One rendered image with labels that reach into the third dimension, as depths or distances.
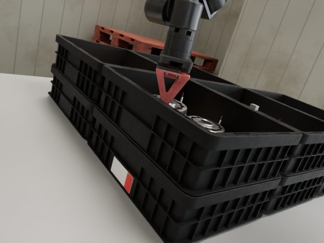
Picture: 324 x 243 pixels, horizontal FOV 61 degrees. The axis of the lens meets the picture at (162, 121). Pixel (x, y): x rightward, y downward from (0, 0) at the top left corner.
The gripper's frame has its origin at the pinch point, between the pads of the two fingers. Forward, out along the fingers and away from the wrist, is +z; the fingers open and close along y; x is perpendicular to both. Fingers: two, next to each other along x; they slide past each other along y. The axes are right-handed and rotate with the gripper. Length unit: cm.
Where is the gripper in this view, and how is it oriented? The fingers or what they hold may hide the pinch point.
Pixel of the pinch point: (165, 98)
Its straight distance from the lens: 59.2
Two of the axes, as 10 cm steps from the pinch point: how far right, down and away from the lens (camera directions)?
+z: -2.3, 9.2, 3.3
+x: 9.7, 2.2, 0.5
